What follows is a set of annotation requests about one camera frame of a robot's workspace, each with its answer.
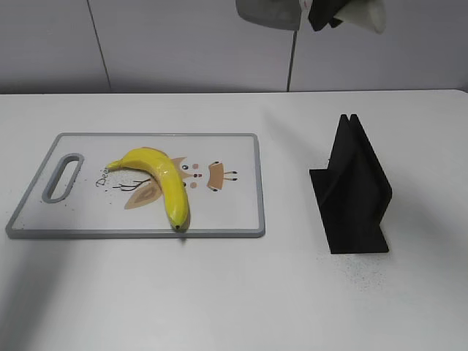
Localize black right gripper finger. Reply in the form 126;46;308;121
308;0;351;31

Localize black knife stand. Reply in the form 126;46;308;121
309;114;392;254

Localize yellow plastic banana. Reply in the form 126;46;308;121
105;147;189;230

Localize white-handled kitchen knife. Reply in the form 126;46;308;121
235;1;387;34

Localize white grey-rimmed cutting board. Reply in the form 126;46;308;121
6;133;265;239

